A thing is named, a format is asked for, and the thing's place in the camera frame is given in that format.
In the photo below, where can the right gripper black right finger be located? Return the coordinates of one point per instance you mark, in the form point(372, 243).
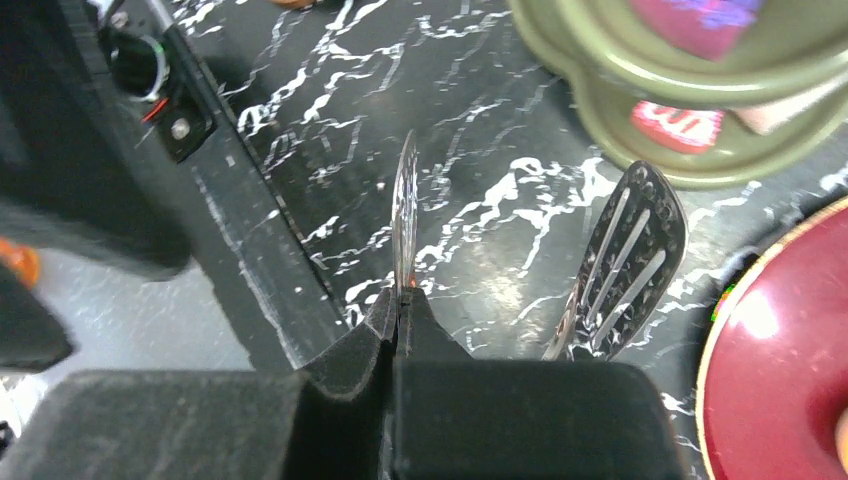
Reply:
point(456, 417)

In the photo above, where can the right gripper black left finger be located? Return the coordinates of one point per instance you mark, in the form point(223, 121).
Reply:
point(323, 421)

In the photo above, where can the white plastic tongs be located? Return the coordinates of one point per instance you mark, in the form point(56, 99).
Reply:
point(633, 253)

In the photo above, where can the red round lacquer tray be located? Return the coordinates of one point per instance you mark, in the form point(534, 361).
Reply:
point(771, 395)

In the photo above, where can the green three-tier serving stand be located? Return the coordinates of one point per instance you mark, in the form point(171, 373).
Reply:
point(612, 60)

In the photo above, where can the pink sprinkled cake slice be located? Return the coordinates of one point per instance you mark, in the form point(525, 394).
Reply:
point(681, 130)

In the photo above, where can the white sugared cake piece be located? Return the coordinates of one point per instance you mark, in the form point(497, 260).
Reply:
point(765, 118)

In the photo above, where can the purple frosted cake slice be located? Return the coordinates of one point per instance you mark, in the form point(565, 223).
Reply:
point(708, 29)

